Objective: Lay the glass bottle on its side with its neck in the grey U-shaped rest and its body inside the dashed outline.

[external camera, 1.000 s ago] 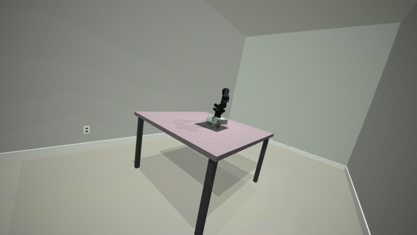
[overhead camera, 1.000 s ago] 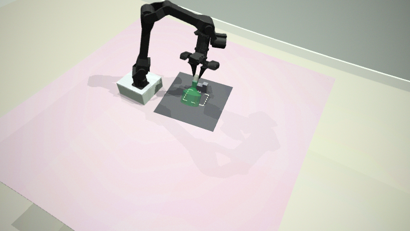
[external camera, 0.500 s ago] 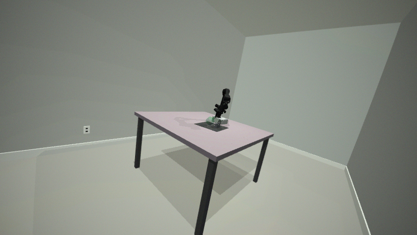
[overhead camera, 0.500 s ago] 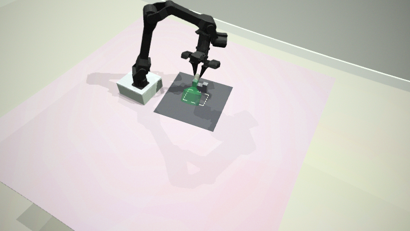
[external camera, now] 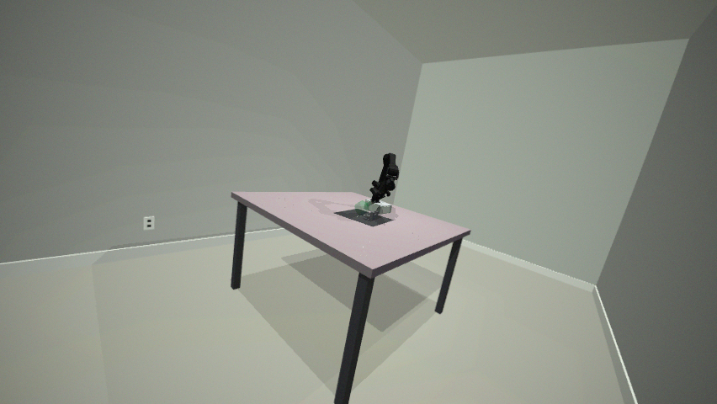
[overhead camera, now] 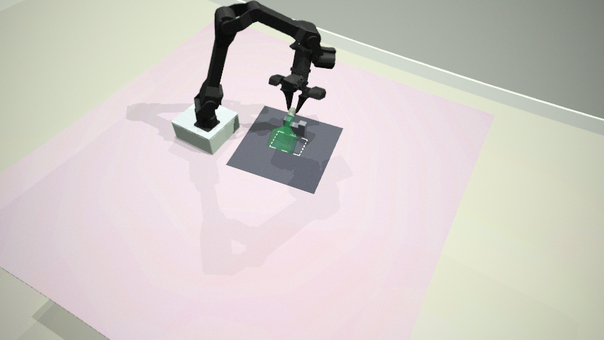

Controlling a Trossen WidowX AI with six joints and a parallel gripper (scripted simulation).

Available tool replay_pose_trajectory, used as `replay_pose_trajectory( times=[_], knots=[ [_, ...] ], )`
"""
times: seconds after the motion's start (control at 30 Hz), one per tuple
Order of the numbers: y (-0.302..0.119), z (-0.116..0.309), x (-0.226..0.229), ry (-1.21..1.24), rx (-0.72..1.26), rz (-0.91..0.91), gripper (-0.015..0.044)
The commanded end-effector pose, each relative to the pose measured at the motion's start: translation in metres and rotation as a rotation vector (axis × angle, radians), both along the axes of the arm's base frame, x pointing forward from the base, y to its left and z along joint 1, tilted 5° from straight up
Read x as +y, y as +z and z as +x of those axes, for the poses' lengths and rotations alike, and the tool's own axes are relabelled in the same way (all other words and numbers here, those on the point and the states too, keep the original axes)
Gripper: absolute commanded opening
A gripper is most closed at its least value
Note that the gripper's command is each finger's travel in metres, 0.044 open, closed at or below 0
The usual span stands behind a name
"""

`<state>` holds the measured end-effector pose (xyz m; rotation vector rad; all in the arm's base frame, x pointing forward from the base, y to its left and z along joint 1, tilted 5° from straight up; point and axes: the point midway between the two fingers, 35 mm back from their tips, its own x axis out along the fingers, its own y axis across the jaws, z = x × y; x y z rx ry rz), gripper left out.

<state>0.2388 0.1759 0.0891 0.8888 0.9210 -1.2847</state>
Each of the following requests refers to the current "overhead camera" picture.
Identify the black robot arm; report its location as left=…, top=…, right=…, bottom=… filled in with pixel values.
left=194, top=1, right=336, bottom=132

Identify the dark grey mat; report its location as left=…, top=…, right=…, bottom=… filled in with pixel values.
left=226, top=106, right=343, bottom=194

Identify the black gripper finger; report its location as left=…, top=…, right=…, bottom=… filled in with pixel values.
left=296, top=94, right=310, bottom=113
left=280, top=89, right=293, bottom=110

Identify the green glass bottle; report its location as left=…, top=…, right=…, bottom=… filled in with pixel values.
left=267, top=108, right=298, bottom=154

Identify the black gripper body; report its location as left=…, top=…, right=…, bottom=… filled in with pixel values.
left=269, top=64, right=326, bottom=101

